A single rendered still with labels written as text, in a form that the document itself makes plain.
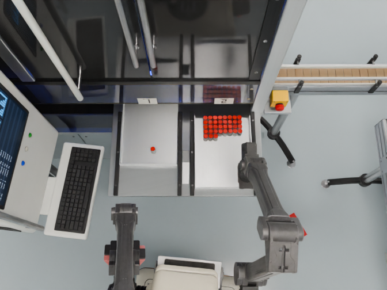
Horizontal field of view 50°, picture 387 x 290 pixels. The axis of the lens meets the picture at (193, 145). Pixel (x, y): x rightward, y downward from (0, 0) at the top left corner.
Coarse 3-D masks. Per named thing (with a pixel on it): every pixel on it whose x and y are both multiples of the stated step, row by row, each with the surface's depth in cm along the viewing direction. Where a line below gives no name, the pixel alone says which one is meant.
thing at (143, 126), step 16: (128, 112) 198; (144, 112) 198; (160, 112) 198; (176, 112) 198; (128, 128) 195; (144, 128) 195; (160, 128) 195; (176, 128) 195; (128, 144) 193; (144, 144) 193; (160, 144) 193; (176, 144) 189; (128, 160) 190; (144, 160) 190; (160, 160) 190; (176, 160) 187
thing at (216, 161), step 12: (204, 144) 193; (216, 144) 192; (228, 144) 192; (240, 144) 192; (204, 156) 191; (216, 156) 191; (228, 156) 191; (240, 156) 191; (204, 168) 189; (216, 168) 189; (228, 168) 189; (204, 180) 187; (216, 180) 187; (228, 180) 187
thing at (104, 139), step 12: (60, 132) 225; (72, 132) 225; (84, 132) 225; (96, 132) 225; (108, 132) 225; (60, 144) 245; (96, 144) 245; (108, 144) 245; (60, 156) 268; (108, 156) 267
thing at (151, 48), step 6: (138, 0) 109; (144, 0) 110; (138, 6) 112; (144, 6) 112; (144, 12) 114; (144, 18) 116; (144, 24) 119; (144, 30) 122; (150, 36) 126; (150, 42) 128; (150, 48) 131; (150, 54) 135; (150, 60) 139; (156, 66) 144
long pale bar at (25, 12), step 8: (16, 0) 107; (24, 8) 111; (24, 16) 113; (32, 16) 115; (32, 24) 117; (40, 32) 122; (40, 40) 125; (48, 48) 129; (56, 56) 135; (56, 64) 139; (64, 72) 145; (64, 80) 150; (72, 80) 152; (80, 80) 165; (72, 88) 156; (80, 88) 164; (80, 96) 164
